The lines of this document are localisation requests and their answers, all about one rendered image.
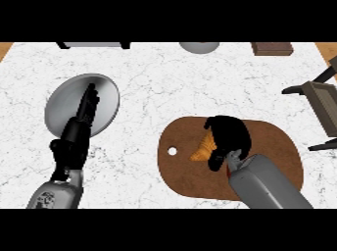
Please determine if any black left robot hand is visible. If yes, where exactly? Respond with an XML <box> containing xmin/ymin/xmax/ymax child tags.
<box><xmin>48</xmin><ymin>82</ymin><xmax>100</xmax><ymax>182</ymax></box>

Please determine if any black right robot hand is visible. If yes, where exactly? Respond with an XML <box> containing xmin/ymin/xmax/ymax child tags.
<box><xmin>202</xmin><ymin>115</ymin><xmax>254</xmax><ymax>173</ymax></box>

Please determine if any golden croissant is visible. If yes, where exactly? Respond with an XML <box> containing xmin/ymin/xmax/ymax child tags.
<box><xmin>189</xmin><ymin>129</ymin><xmax>220</xmax><ymax>163</ymax></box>

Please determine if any brown wooden cutting board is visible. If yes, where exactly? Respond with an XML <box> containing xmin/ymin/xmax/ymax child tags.
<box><xmin>156</xmin><ymin>116</ymin><xmax>304</xmax><ymax>202</ymax></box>

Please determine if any grey oval plate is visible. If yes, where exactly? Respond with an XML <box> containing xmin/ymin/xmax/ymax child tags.
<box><xmin>42</xmin><ymin>73</ymin><xmax>121</xmax><ymax>139</ymax></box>

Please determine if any grey round bowl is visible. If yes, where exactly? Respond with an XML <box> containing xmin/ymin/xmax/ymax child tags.
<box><xmin>177</xmin><ymin>42</ymin><xmax>221</xmax><ymax>55</ymax></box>

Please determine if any brown wooden block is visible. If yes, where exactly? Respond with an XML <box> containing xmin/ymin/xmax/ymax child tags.
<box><xmin>249</xmin><ymin>42</ymin><xmax>295</xmax><ymax>57</ymax></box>

